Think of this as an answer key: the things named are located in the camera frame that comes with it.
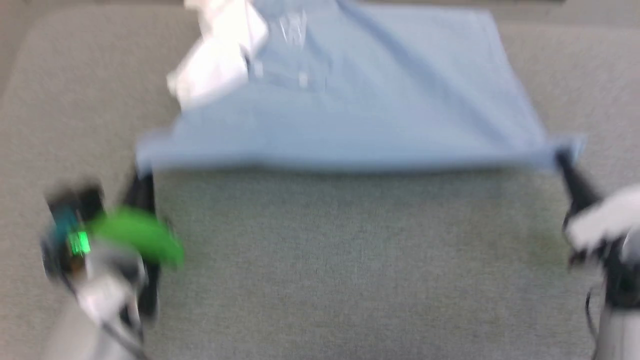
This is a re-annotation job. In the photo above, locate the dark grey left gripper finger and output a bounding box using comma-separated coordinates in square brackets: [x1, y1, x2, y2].
[124, 165, 157, 213]

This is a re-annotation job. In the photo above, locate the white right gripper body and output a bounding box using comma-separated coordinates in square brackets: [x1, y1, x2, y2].
[564, 184, 640, 252]

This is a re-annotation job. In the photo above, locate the green and white left gripper body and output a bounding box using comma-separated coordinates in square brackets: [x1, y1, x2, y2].
[75, 206, 185, 321]

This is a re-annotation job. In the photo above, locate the light blue and white garment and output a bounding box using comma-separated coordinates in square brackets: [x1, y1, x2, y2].
[135, 0, 586, 175]

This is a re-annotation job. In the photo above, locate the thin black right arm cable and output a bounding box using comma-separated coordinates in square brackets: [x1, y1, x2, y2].
[584, 289, 601, 343]

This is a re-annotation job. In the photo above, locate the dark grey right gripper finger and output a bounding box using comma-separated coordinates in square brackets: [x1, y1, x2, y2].
[554, 147, 602, 217]

